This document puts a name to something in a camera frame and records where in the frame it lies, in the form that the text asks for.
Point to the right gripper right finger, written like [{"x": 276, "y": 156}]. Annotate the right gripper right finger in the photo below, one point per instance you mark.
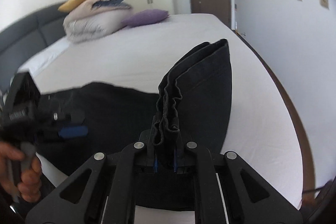
[{"x": 228, "y": 190}]

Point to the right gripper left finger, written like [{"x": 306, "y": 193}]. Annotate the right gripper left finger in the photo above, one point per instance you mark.
[{"x": 100, "y": 191}]

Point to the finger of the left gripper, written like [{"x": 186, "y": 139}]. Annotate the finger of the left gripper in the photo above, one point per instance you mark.
[
  {"x": 73, "y": 132},
  {"x": 73, "y": 117}
]

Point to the black jeans pants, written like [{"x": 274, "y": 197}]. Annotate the black jeans pants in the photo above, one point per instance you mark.
[{"x": 193, "y": 103}]

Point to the person left hand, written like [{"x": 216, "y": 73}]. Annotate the person left hand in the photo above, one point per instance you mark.
[{"x": 29, "y": 187}]

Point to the white flat pillow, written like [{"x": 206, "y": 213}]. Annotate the white flat pillow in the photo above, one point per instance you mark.
[{"x": 36, "y": 64}]

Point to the white bed mattress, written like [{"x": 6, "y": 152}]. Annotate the white bed mattress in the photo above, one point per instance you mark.
[{"x": 260, "y": 129}]

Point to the dark grey headboard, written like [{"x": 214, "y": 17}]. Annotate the dark grey headboard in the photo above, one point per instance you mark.
[{"x": 28, "y": 36}]

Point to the folded beige duvet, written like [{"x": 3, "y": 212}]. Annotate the folded beige duvet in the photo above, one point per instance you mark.
[{"x": 87, "y": 23}]

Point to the yellow pillow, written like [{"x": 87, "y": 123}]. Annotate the yellow pillow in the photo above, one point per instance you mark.
[{"x": 70, "y": 5}]

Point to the folded blue clothes stack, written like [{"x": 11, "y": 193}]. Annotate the folded blue clothes stack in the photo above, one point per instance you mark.
[{"x": 116, "y": 4}]

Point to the purple pillow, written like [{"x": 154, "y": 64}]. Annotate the purple pillow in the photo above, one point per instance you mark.
[{"x": 146, "y": 17}]

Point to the near wall socket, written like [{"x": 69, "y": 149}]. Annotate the near wall socket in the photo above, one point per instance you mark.
[{"x": 324, "y": 3}]

